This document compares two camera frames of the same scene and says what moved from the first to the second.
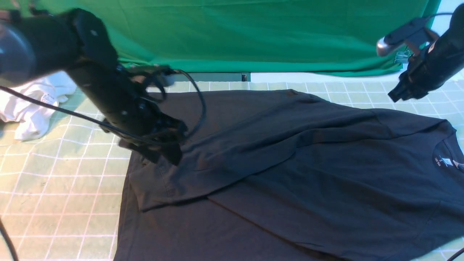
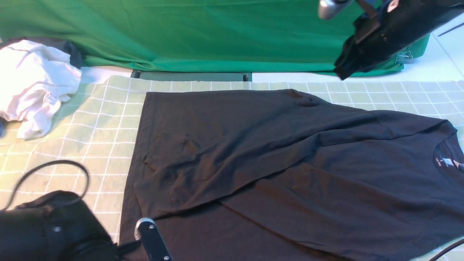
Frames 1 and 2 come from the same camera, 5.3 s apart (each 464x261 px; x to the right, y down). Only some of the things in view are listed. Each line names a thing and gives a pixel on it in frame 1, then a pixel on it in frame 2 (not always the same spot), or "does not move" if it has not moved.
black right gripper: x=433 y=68 to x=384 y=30
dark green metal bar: x=213 y=77 does not move
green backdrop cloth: x=334 y=37 does not move
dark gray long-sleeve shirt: x=278 y=175 does not move
